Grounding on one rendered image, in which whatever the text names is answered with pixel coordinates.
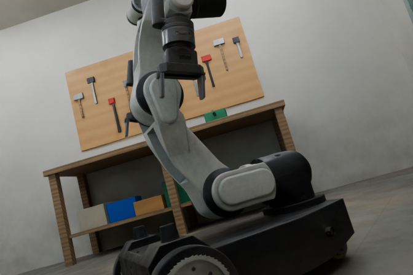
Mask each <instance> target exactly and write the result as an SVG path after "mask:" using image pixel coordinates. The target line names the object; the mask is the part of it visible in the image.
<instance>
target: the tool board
mask: <svg viewBox="0 0 413 275"><path fill-rule="evenodd" d="M194 34H195V49H194V50H195V51H196V52H197V59H198V64H200V65H201V66H203V69H204V72H205V76H206V80H205V98H204V99H203V100H200V97H199V89H198V83H197V80H179V79H178V81H179V83H180V84H181V86H182V88H183V92H184V99H183V103H182V106H181V107H180V108H179V110H180V111H181V112H182V113H183V114H184V118H185V120H188V119H190V118H194V117H198V116H201V115H203V114H205V113H208V112H211V111H212V110H218V109H222V108H227V107H231V106H234V105H237V104H241V103H245V102H247V101H251V100H254V99H258V98H261V97H264V94H263V92H262V88H261V84H260V82H259V78H258V75H257V72H256V68H255V66H254V63H253V59H252V56H251V53H250V50H249V46H248V43H247V41H246V37H245V33H244V31H243V28H242V24H241V21H240V18H239V17H235V18H232V19H230V20H226V21H222V22H220V23H217V24H214V25H211V26H207V27H205V28H202V29H198V30H195V31H194ZM132 59H133V51H131V52H127V53H124V54H121V55H118V56H115V57H112V58H109V59H107V60H103V61H99V62H97V63H93V64H90V65H88V66H84V67H82V68H78V69H75V70H72V71H69V72H66V73H65V76H66V82H67V85H68V91H69V96H70V100H71V105H72V108H73V114H74V119H75V122H76V128H77V133H78V137H79V142H80V145H81V151H85V150H88V149H92V148H94V147H98V146H101V145H105V144H109V143H111V142H115V141H118V140H121V139H125V138H129V137H131V136H135V135H137V134H141V133H142V131H141V128H140V126H139V124H138V123H133V122H129V129H128V137H125V123H124V119H125V118H126V114H127V113H128V112H130V108H129V102H130V97H131V94H132V88H133V87H130V86H127V85H126V82H127V66H128V60H132Z"/></svg>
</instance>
